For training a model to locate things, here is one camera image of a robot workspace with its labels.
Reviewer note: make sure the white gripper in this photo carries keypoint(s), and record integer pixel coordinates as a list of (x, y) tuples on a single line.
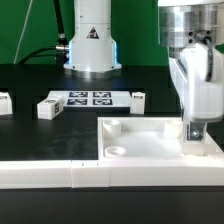
[(202, 101)]

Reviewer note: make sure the white square table top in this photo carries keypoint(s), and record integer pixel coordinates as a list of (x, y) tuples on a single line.
[(148, 138)]

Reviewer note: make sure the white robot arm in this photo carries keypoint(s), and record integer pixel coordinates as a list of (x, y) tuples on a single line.
[(189, 29)]

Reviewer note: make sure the white L-shaped obstacle fence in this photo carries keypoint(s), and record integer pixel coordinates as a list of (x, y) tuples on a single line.
[(115, 169)]

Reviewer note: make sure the white base tag plate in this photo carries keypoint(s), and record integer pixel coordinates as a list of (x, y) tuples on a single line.
[(94, 99)]

